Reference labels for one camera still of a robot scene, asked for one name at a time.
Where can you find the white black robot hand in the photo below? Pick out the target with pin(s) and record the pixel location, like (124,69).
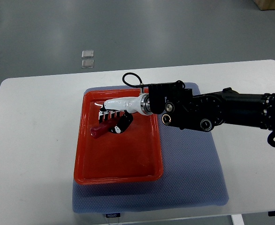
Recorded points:
(128,105)

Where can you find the red chili pepper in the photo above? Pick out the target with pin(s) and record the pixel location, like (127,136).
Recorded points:
(103,128)

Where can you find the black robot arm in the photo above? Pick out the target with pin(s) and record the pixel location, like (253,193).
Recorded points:
(181,109)

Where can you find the red plastic tray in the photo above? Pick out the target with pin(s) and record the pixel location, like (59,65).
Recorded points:
(132,156)

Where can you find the upper metal floor plate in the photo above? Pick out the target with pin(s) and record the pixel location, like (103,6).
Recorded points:
(87,54)

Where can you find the blue-grey padded mat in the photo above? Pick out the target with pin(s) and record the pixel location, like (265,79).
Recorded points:
(192,177)

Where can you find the white table leg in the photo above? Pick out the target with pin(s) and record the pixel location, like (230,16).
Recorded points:
(237,219)

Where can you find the cardboard box corner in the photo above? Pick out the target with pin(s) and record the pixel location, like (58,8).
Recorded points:
(264,5)

